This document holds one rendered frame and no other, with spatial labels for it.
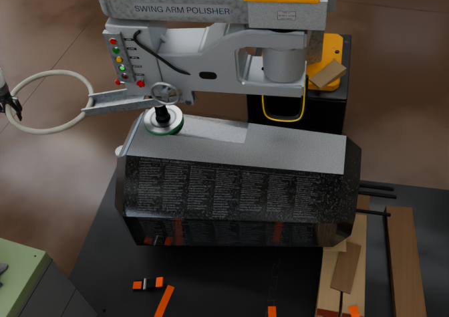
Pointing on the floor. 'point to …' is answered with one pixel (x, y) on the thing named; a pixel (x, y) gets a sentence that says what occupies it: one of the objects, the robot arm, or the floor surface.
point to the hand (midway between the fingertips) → (14, 116)
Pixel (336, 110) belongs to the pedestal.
